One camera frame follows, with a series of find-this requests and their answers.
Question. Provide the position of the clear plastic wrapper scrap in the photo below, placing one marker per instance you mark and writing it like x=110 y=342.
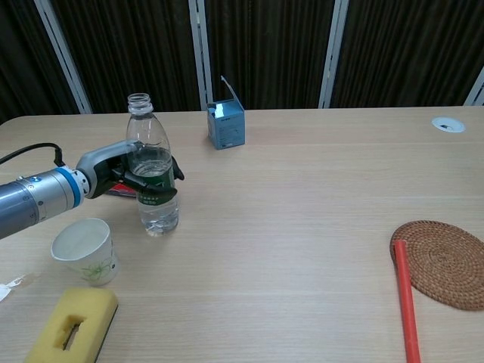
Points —
x=4 y=291

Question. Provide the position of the woven rattan coaster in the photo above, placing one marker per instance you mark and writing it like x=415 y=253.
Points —
x=446 y=264

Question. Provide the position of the black pleated partition panel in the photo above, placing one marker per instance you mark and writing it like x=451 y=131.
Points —
x=132 y=56
x=264 y=49
x=408 y=49
x=19 y=56

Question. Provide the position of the blue cardboard box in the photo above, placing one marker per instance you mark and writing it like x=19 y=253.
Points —
x=227 y=128

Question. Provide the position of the yellow sponge block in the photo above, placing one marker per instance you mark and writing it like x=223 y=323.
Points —
x=94 y=306

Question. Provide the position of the red pencil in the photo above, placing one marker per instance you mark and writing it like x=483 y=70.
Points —
x=406 y=291

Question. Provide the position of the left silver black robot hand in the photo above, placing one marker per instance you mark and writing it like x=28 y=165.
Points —
x=100 y=166

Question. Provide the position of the grey metal partition post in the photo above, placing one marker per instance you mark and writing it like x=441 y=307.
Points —
x=333 y=56
x=63 y=56
x=477 y=90
x=200 y=56

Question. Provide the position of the red ink pad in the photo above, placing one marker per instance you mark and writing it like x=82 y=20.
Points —
x=121 y=190

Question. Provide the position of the white paper cup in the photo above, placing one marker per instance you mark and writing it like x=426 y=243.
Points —
x=94 y=264

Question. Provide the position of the transparent plastic water bottle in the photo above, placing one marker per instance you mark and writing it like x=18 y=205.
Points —
x=155 y=219

